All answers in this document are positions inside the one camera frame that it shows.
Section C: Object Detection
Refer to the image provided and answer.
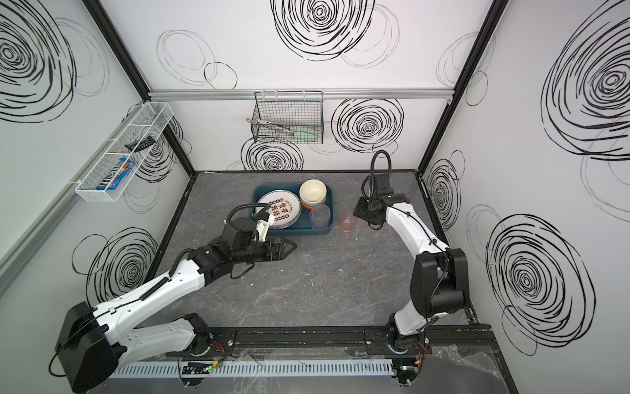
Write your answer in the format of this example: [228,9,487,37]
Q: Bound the green item in basket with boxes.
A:
[291,126,321,143]

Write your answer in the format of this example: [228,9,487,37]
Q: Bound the white plate red symbols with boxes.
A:
[258,190,302,229]

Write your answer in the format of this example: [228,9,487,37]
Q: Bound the white wire shelf basket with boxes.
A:
[75,103,173,203]

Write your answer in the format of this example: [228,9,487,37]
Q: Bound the black wire basket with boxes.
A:
[250,90,324,144]

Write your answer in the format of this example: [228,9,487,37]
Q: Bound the black mounting rail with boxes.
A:
[193,324,496,356]

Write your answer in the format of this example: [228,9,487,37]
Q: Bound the white slotted cable duct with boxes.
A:
[111,359,395,379]

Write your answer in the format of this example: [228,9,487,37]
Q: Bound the blue candy packet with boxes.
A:
[96,159,136,190]

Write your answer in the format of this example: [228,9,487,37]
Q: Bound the metal tongs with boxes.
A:
[246,118,295,136]

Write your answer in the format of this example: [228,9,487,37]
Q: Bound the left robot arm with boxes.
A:
[53,203,297,393]

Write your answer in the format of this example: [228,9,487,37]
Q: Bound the teal plastic bin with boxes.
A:
[251,182,335,237]

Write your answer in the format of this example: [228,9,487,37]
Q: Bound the clear glass cup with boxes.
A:
[309,204,331,229]

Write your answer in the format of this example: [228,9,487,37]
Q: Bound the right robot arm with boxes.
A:
[354,173,470,353]

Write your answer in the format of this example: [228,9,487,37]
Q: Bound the pink transparent cup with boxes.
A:
[337,210,357,233]

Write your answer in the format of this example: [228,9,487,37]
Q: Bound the orange bowl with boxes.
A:
[300,200,325,210]

